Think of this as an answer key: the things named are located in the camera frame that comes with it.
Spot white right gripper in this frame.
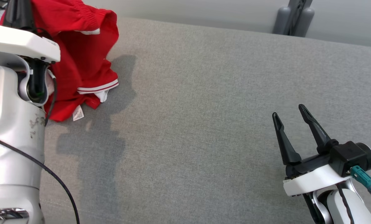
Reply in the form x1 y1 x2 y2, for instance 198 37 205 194
272 104 351 197

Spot black left camera cable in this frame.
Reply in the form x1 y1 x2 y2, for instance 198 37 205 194
0 133 80 224

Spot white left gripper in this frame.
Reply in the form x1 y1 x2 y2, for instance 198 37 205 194
0 0 61 63

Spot grey twin-cylinder stand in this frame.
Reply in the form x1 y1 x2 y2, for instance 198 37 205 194
273 0 315 38

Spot red shorts with white stripe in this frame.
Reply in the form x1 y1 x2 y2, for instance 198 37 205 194
0 0 120 94

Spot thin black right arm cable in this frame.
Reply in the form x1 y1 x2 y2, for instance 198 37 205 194
336 183 353 224

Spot teal right camera connector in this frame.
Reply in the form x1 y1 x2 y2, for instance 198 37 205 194
350 166 371 197

